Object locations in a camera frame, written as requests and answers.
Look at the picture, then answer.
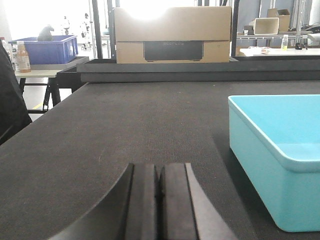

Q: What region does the black conveyor belt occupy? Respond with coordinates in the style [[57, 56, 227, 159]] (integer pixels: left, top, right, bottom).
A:
[[0, 56, 320, 240]]

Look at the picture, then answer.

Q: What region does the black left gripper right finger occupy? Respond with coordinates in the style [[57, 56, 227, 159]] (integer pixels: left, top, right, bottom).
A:
[[160, 163, 237, 240]]

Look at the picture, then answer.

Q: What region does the orange drink bottle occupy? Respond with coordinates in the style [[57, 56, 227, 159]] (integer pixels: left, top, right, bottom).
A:
[[17, 41, 31, 73]]

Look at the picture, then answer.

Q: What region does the large cardboard box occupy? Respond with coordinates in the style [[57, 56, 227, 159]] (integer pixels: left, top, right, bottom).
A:
[[114, 6, 232, 64]]

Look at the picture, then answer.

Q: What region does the grey side table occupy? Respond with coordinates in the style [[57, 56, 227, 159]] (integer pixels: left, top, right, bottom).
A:
[[15, 56, 90, 114]]

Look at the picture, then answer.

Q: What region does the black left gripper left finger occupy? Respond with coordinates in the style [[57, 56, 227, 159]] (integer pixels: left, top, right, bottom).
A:
[[52, 163, 158, 240]]

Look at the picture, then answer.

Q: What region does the blue crate on side table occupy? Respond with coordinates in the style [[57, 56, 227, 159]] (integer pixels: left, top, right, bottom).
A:
[[9, 35, 78, 65]]

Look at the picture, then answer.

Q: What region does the dark figurine in crate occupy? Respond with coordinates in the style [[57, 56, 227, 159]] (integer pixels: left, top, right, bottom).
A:
[[37, 24, 54, 41]]

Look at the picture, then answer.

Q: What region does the small cardboard box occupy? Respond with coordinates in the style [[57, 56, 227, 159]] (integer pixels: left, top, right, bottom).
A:
[[267, 8, 291, 32]]

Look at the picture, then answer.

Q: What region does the light cyan plastic bin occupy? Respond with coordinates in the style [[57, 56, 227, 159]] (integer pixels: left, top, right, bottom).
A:
[[228, 94, 320, 232]]

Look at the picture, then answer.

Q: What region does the beige open container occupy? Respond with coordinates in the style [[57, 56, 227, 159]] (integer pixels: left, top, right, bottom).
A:
[[251, 17, 280, 35]]

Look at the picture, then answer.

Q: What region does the yellow liquid bottle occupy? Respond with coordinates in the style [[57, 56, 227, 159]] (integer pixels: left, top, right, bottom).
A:
[[281, 34, 289, 51]]

